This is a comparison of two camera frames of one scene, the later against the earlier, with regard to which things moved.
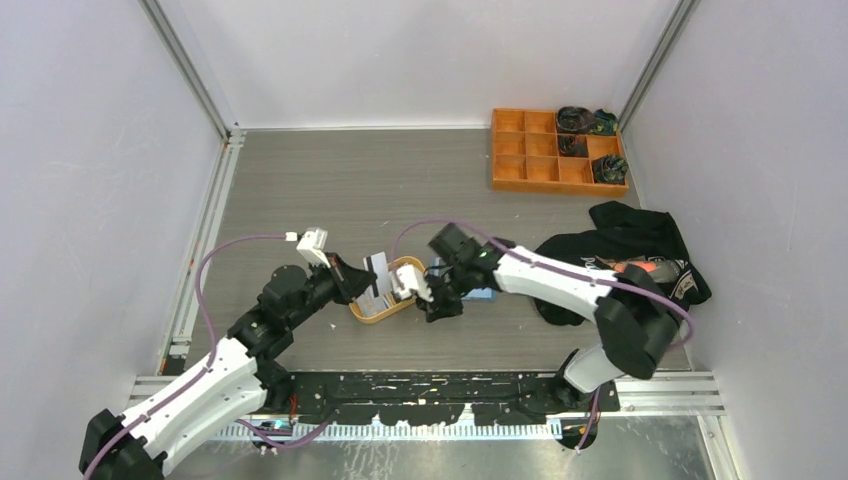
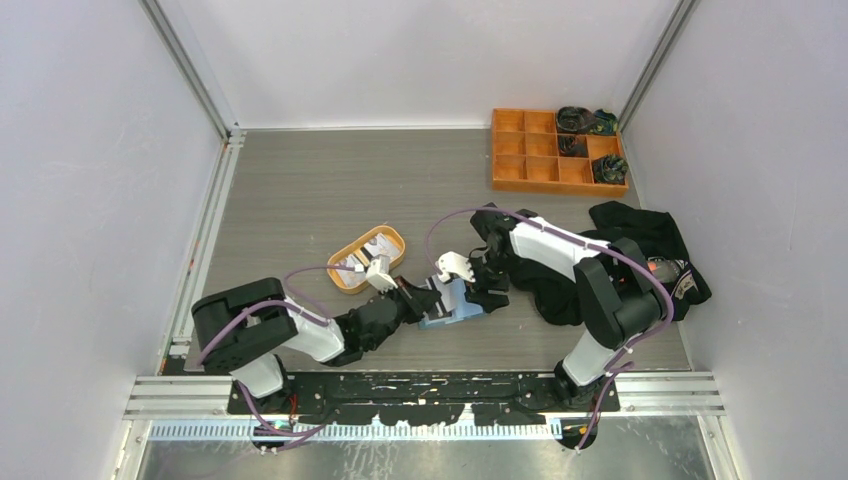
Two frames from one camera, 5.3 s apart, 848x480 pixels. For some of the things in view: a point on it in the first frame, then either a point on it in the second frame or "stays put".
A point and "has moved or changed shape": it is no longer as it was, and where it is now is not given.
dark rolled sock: (572, 119) stays put
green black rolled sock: (609, 169) stays put
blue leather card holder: (481, 293) has moved or changed shape
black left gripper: (349, 281) to (418, 299)
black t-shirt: (625, 236) stays put
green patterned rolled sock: (604, 123) stays put
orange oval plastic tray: (390, 312) has moved or changed shape
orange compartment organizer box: (526, 156) stays put
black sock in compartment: (568, 147) stays put
